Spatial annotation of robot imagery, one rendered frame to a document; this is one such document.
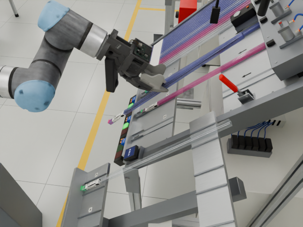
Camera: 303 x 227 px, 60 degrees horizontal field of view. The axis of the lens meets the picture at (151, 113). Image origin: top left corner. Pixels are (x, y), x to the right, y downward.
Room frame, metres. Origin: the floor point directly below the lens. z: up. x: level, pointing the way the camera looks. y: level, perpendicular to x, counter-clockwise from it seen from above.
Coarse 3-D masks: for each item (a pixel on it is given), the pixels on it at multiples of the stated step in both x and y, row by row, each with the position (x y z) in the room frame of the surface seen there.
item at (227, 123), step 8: (208, 128) 0.37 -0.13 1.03; (216, 128) 0.36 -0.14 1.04; (224, 128) 0.36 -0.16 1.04; (192, 136) 0.37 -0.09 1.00; (200, 136) 0.36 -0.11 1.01; (176, 144) 0.37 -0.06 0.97; (184, 144) 0.36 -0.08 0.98; (160, 152) 0.36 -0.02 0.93; (168, 152) 0.36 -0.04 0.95; (144, 160) 0.36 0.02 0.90; (152, 160) 0.36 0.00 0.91; (120, 168) 0.37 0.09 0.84; (128, 168) 0.36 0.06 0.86; (104, 176) 0.37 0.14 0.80; (112, 176) 0.36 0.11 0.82
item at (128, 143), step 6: (138, 90) 0.80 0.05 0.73; (138, 96) 0.77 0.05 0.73; (138, 108) 0.71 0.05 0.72; (132, 114) 0.67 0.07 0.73; (132, 120) 0.64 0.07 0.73; (132, 126) 0.61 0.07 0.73; (132, 132) 0.59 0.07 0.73; (126, 138) 0.56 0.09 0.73; (132, 138) 0.56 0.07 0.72; (126, 144) 0.53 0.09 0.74
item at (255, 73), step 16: (224, 32) 0.83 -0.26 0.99; (256, 32) 0.71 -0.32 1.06; (240, 48) 0.68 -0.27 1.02; (240, 64) 0.61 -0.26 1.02; (256, 64) 0.57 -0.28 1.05; (240, 80) 0.55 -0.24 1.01; (256, 80) 0.52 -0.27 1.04; (272, 80) 0.49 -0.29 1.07; (288, 80) 0.46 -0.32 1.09; (224, 96) 0.52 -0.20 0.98; (256, 96) 0.46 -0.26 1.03; (224, 112) 0.46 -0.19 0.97
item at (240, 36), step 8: (240, 32) 0.53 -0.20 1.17; (232, 40) 0.53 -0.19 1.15; (240, 40) 0.52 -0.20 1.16; (224, 48) 0.52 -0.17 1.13; (208, 56) 0.53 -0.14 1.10; (200, 64) 0.53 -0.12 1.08; (184, 72) 0.54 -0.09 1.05; (176, 80) 0.54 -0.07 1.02; (152, 96) 0.55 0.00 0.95; (136, 104) 0.55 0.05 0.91; (128, 112) 0.56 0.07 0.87
